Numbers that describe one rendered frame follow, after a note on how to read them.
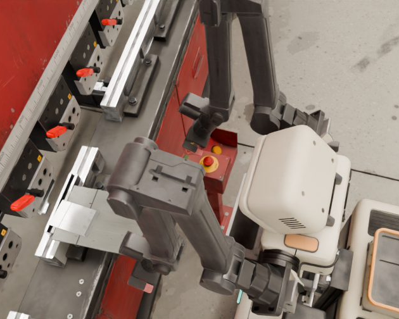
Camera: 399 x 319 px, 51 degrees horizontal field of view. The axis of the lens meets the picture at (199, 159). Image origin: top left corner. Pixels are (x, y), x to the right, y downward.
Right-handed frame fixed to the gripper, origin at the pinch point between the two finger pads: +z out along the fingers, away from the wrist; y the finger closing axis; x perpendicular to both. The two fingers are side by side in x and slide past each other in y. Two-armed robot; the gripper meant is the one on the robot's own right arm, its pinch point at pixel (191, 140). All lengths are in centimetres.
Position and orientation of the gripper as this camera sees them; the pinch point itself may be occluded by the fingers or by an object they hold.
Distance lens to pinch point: 136.9
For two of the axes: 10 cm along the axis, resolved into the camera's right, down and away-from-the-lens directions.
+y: -3.1, 8.3, -4.6
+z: -3.6, 3.4, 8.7
